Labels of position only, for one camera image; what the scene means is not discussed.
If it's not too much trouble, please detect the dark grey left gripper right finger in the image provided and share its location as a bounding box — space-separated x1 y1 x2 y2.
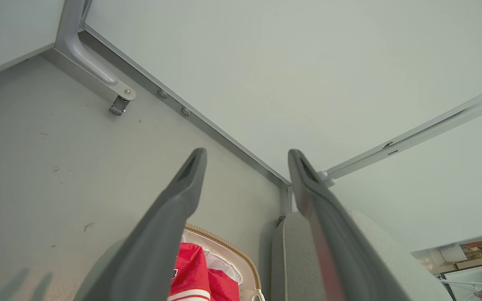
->
288 149 409 301

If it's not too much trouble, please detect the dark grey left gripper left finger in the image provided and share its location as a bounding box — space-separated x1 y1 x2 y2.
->
74 148 207 301

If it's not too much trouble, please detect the red and white cloth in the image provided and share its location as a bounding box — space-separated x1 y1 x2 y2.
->
168 242 240 301

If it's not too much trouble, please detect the grey fabric sofa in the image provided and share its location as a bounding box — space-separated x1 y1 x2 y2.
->
259 209 453 301

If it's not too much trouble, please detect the woven laundry basket white liner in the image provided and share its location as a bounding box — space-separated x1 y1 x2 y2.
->
168 224 267 301

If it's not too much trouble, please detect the grey partition base rail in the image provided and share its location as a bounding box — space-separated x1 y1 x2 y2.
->
318 81 482 187
0 42 56 85
78 24 292 187

